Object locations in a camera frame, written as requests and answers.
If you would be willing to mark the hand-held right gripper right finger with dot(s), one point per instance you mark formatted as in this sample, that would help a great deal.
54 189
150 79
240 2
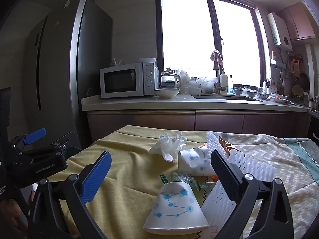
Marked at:
223 171

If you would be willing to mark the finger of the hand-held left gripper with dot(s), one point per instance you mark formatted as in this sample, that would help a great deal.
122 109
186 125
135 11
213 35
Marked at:
35 135

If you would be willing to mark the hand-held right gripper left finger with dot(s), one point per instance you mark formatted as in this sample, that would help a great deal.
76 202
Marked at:
96 176

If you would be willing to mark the white foam fruit net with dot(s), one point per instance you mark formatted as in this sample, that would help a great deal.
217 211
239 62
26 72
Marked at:
214 142
259 166

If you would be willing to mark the white paper cup blue dots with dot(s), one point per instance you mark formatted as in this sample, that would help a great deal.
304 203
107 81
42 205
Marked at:
192 159
172 209

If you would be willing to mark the white tissue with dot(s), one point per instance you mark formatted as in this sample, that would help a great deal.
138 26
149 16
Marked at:
180 140
164 147

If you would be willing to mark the yellow tablecloth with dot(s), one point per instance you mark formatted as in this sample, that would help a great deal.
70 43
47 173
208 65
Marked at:
129 164

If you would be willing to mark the clear plastic wrapper green edge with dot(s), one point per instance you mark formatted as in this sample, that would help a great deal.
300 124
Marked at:
182 178

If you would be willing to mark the patterned blanket with zigzag trim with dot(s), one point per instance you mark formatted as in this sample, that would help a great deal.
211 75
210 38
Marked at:
286 154

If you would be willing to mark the grey refrigerator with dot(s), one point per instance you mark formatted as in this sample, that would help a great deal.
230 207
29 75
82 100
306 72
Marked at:
62 67

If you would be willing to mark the kitchen sink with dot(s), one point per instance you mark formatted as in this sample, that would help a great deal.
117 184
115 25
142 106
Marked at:
224 97

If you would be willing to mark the kitchen counter with cabinets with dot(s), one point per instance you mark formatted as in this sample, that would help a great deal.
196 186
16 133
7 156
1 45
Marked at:
149 119

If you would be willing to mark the small blue patterned bowl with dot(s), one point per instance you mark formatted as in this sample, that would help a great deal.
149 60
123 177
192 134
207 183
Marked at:
246 88
238 91
263 95
251 94

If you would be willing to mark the white soap bottle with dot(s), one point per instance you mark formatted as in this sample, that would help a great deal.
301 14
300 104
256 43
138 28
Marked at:
223 83

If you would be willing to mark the white plate with food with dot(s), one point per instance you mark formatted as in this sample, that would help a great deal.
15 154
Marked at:
279 99

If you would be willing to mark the metal kitchen faucet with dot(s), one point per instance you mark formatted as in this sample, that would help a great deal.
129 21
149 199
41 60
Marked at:
217 79

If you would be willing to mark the wide white bowl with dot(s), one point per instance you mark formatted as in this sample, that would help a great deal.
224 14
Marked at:
166 93

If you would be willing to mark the utensil holder with utensils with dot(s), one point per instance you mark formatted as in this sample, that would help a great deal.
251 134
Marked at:
270 87

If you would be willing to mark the white microwave oven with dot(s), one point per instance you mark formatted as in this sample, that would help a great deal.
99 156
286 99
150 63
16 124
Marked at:
119 81

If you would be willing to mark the glass kettle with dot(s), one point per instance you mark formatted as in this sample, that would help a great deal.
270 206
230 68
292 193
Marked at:
170 79

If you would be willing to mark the brown cloth on faucet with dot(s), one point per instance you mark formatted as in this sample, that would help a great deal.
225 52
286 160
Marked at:
216 57

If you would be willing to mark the hanging kitchen utensils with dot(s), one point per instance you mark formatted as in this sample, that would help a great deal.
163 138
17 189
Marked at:
295 74

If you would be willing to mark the white bowl on microwave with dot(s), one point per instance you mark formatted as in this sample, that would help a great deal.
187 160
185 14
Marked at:
146 60

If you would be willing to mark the dark framed window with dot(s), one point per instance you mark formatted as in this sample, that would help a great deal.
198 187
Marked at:
187 34

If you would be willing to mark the white water heater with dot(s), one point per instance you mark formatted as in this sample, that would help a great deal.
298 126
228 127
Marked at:
280 32

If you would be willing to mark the white wall pipe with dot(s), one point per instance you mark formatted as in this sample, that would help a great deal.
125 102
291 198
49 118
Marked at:
309 67

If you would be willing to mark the pink wall cabinet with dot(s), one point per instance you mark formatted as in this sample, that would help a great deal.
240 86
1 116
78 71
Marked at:
297 22

